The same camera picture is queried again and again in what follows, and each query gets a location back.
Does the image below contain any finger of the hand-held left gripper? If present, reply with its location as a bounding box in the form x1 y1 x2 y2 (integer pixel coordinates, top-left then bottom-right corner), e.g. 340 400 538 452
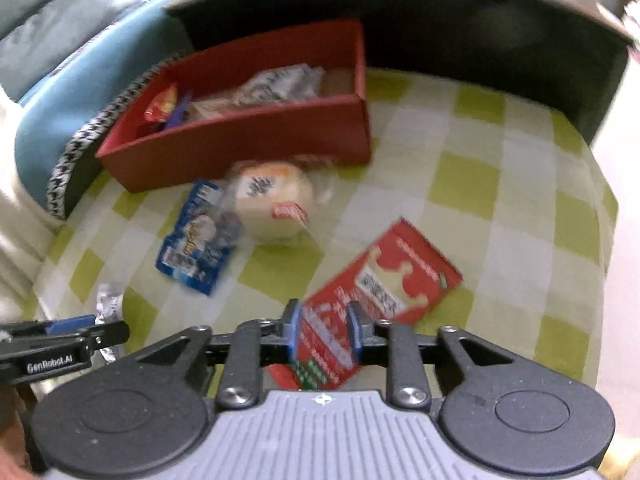
0 315 98 342
82 321 131 358

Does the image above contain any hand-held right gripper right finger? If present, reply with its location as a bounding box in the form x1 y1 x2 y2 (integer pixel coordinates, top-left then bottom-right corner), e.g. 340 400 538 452
346 301 528 408

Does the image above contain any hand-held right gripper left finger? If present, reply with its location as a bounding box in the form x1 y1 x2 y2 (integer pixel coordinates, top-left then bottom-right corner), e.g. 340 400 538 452
117 299 303 408

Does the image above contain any silver foil snack packet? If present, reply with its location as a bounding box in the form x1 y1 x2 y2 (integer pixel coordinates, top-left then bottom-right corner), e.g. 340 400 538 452
94 282 127 363

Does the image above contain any red crown-print packet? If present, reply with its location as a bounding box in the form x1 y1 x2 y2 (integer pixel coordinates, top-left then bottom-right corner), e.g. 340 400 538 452
264 216 463 392

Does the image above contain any red cardboard box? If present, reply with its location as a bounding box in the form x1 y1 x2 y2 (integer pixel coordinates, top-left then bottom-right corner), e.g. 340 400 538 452
95 19 373 194

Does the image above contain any small red snack packet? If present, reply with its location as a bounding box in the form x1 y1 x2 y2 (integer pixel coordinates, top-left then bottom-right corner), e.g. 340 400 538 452
143 85 181 123

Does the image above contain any white cloth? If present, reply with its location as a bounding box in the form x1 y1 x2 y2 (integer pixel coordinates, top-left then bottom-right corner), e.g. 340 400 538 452
0 85 66 326

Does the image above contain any blue snack packet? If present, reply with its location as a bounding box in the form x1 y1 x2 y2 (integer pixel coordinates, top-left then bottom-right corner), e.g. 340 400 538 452
155 178 246 297

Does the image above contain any bun in clear wrapper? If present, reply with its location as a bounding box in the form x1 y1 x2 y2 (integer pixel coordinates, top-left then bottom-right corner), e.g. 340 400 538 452
220 157 333 246

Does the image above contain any green checkered cloth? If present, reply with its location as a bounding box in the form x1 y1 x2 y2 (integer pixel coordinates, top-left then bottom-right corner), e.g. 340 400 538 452
32 67 621 401

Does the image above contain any houndstooth trimmed dark cushion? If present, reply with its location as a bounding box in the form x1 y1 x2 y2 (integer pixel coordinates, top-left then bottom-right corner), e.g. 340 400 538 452
46 50 193 221

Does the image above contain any blue cushion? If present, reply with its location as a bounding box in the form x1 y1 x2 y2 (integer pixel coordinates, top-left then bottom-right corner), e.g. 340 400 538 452
14 0 196 211

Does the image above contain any white crinkled packet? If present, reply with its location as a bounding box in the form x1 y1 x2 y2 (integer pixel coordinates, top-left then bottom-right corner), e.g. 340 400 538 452
235 63 326 106

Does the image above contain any grey-green cushion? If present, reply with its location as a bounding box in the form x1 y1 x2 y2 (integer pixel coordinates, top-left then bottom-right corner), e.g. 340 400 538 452
0 0 211 106

